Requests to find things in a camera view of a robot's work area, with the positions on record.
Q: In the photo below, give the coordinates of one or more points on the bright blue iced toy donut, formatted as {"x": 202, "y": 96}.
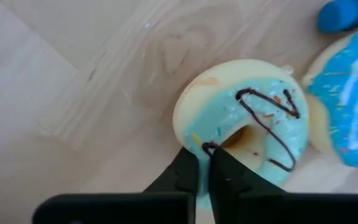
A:
{"x": 346, "y": 99}

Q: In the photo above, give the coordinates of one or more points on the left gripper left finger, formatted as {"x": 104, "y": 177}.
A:
{"x": 179, "y": 174}

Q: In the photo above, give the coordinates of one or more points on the pale blue iced toy donut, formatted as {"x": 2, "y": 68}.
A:
{"x": 228, "y": 102}

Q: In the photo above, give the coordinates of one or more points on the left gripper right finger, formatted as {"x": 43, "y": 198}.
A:
{"x": 235, "y": 177}

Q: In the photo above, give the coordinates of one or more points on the blue plastic bin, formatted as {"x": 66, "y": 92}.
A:
{"x": 343, "y": 14}

